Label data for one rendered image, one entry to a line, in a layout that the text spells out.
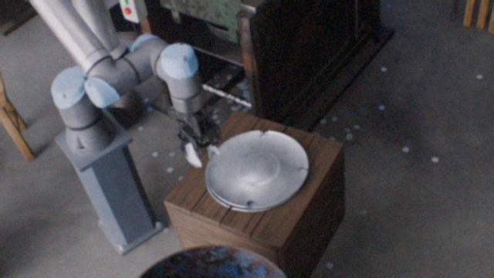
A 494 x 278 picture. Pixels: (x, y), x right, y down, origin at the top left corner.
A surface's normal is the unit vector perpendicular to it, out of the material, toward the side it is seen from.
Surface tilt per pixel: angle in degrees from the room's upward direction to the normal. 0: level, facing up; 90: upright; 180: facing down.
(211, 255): 88
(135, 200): 90
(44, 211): 0
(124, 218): 90
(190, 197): 0
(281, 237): 0
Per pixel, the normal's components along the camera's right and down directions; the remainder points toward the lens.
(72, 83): -0.22, -0.62
